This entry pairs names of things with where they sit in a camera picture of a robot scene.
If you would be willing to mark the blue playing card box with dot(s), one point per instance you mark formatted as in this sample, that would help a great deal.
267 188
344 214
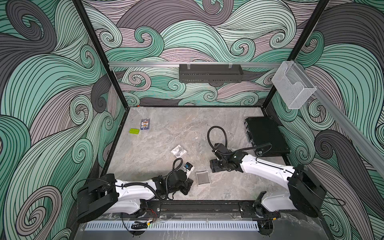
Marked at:
145 124

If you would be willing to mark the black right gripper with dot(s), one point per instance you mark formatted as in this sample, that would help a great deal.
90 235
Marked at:
214 167

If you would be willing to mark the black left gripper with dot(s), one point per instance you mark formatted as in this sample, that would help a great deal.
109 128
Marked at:
187 184

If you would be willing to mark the right black corner post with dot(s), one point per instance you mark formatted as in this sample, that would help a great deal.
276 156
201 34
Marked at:
312 21

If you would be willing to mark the aluminium wall rail right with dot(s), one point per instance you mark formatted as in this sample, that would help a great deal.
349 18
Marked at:
354 97

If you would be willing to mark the black wall tray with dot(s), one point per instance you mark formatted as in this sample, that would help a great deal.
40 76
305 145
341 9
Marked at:
215 74

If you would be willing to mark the green toy building brick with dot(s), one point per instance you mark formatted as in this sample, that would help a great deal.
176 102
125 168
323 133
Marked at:
134 131

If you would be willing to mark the clear acrylic wall holder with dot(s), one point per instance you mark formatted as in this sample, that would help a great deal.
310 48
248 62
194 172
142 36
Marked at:
293 84

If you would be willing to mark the white slotted cable duct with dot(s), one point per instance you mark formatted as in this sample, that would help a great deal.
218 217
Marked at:
176 225

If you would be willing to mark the aluminium wall rail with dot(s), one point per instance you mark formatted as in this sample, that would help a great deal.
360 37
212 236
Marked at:
166 64
354 97

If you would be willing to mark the black case on table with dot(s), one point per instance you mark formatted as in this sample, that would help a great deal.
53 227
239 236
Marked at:
263 133

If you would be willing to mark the aluminium wall rail back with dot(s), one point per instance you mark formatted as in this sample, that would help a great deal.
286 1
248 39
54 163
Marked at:
166 64

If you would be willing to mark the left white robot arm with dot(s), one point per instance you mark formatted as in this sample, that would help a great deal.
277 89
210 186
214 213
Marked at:
108 195

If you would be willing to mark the black corner frame post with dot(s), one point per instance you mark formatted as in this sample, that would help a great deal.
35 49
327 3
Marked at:
95 41

